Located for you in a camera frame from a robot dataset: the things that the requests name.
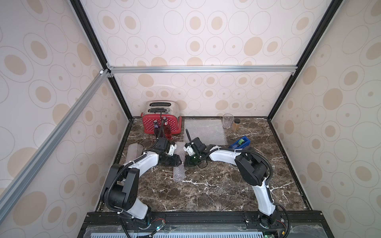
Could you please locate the single bubble wrap sheet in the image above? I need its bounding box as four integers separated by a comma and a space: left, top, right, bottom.
125, 143, 143, 163

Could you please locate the blue tape dispenser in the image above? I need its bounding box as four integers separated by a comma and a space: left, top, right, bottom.
229, 136, 251, 150

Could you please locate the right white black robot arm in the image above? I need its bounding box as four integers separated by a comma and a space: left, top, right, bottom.
184, 130, 282, 228

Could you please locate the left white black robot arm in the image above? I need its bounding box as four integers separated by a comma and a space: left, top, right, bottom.
101, 117, 182, 227

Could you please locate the red drink bottle back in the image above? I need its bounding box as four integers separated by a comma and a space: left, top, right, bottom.
163, 117, 172, 140

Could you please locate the purple drink bottle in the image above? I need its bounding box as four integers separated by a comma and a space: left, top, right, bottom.
153, 120, 161, 138

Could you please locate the red perforated plastic basket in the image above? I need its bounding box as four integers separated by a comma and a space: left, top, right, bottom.
142, 114, 182, 134

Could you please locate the silver toaster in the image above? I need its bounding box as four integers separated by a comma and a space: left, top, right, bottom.
140, 100, 180, 118

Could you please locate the clear drinking glass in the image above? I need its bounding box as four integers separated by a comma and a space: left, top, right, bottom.
222, 114, 234, 129

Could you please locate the brown spice jar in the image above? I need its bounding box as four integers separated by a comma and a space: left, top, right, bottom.
232, 118, 241, 132

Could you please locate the horizontal aluminium bar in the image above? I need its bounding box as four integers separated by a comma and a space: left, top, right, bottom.
101, 65, 298, 75

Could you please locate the left diagonal aluminium bar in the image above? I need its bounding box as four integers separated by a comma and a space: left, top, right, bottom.
1, 69, 110, 222

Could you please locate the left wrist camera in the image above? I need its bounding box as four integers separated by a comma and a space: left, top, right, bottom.
167, 144, 177, 156

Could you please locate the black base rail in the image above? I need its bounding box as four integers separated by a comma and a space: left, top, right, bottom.
78, 211, 333, 238

